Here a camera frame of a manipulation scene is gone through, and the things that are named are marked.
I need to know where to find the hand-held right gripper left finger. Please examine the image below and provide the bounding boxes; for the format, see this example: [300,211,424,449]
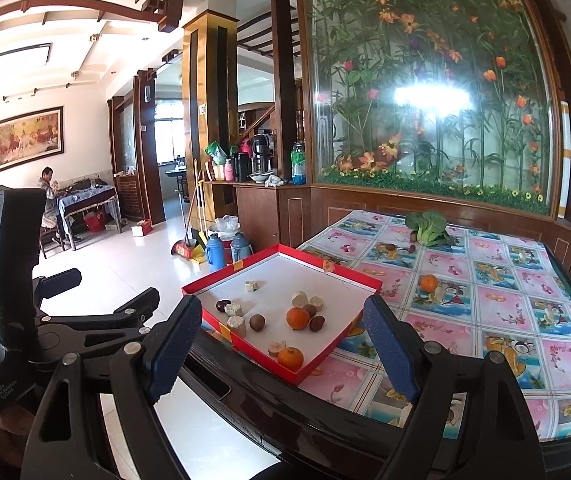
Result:
[22,294,203,480]

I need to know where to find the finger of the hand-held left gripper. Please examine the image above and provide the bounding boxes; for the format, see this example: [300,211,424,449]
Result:
[38,287,161,361]
[34,268,82,311]

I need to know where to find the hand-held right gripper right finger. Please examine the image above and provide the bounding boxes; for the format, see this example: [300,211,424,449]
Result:
[362,294,549,480]

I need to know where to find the red cardboard box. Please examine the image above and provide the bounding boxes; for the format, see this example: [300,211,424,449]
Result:
[181,243,383,386]

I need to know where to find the person's left hand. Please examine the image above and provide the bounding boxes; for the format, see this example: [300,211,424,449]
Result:
[0,390,37,466]

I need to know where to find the side table with blue cloth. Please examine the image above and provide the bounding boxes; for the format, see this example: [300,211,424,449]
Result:
[58,184,123,252]

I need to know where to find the red broom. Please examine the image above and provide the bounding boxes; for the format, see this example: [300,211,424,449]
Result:
[172,159,203,260]

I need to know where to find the framed horse painting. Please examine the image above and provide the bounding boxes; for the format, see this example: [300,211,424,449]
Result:
[0,106,65,176]

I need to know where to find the dark dining table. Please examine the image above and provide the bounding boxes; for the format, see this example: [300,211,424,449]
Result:
[185,240,571,480]

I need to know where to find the grey blue thermos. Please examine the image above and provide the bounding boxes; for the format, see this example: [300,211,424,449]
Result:
[229,232,252,262]

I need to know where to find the green broccoli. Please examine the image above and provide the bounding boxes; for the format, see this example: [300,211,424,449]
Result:
[404,211,459,247]

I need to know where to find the white plastic bag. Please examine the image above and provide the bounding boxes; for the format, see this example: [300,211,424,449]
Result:
[210,215,241,241]

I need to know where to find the wooden sideboard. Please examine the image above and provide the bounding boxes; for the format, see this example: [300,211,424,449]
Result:
[204,180,313,251]

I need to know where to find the ceiling light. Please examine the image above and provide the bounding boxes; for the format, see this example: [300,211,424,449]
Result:
[0,42,53,68]

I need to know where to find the green packet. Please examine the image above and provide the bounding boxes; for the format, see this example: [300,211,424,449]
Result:
[205,141,228,166]

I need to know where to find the black flask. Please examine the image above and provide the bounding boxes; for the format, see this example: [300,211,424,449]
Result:
[232,152,252,182]

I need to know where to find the green plastic bottle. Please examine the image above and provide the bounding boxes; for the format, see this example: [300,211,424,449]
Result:
[290,141,307,186]

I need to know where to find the black thermos jug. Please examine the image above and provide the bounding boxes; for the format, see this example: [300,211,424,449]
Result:
[250,132,276,176]

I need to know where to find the glass flower partition panel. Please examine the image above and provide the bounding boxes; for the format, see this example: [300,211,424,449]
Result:
[295,0,566,218]

